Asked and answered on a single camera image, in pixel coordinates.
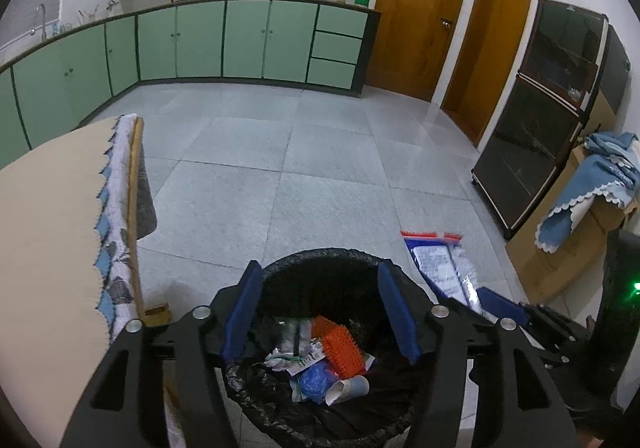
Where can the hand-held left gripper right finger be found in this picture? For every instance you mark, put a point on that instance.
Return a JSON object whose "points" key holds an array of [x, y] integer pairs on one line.
{"points": [[400, 313]]}

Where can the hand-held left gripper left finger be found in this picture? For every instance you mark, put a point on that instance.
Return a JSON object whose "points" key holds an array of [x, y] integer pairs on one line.
{"points": [[242, 313]]}

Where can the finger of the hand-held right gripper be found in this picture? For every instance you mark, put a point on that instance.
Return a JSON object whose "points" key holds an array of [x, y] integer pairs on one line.
{"points": [[562, 359], [502, 305]]}

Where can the green and white plastic bag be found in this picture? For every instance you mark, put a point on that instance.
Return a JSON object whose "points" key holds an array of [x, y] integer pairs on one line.
{"points": [[369, 362]]}

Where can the red and white snack packet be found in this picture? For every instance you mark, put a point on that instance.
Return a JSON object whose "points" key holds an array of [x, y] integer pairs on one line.
{"points": [[440, 268]]}

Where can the orange foam net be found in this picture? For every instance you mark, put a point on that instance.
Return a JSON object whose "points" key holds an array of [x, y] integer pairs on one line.
{"points": [[342, 350], [322, 327]]}

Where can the trash bin with black bag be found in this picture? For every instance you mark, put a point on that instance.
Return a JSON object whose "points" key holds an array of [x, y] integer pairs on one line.
{"points": [[325, 288]]}

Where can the light blue paper cup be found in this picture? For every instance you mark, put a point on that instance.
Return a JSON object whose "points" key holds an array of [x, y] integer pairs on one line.
{"points": [[350, 387]]}

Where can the blue plastic bag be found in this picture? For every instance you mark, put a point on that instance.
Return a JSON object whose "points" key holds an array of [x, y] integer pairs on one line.
{"points": [[312, 378]]}

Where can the cardboard box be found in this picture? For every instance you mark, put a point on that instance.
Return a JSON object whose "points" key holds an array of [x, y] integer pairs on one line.
{"points": [[550, 258]]}

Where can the floral patterned cloth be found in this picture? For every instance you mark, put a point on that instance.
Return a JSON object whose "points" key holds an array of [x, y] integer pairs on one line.
{"points": [[117, 278]]}

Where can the wooden table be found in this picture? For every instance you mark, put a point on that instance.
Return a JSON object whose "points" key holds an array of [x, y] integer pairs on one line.
{"points": [[134, 228]]}

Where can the blue scalloped cloth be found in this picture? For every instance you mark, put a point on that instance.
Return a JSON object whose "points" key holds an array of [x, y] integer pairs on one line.
{"points": [[590, 183]]}

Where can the black glass cabinet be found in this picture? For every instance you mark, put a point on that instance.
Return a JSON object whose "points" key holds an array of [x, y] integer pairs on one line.
{"points": [[535, 138]]}

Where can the wooden door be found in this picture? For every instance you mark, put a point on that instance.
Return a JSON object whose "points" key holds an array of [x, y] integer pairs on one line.
{"points": [[492, 53], [415, 13]]}

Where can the green base cabinets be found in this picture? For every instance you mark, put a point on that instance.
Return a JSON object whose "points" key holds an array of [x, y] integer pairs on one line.
{"points": [[240, 40]]}

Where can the metal kettle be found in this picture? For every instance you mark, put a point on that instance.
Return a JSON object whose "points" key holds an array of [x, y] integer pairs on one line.
{"points": [[112, 8]]}

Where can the utensil holder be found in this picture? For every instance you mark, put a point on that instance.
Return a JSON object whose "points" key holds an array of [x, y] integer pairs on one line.
{"points": [[87, 17]]}

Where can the metal faucet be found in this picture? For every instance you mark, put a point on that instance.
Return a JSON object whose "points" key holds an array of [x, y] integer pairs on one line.
{"points": [[41, 20]]}

